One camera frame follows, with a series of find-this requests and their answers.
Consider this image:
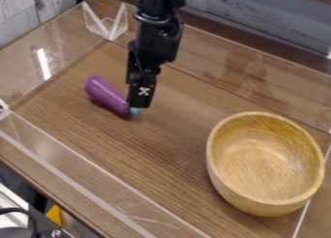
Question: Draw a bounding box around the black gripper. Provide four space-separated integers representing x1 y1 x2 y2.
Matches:
125 13 184 108

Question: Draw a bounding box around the purple toy eggplant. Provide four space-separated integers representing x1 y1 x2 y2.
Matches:
84 75 141 115

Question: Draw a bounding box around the brown wooden bowl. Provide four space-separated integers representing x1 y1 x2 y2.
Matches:
205 111 325 217

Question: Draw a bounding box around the yellow triangular part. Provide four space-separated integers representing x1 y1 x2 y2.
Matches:
45 205 62 226

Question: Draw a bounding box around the clear acrylic corner bracket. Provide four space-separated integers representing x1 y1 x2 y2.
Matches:
81 3 128 41

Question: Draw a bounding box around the clear acrylic tray wall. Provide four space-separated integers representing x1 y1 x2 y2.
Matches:
0 8 331 238

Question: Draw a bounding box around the black cable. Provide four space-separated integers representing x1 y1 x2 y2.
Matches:
0 207 37 238

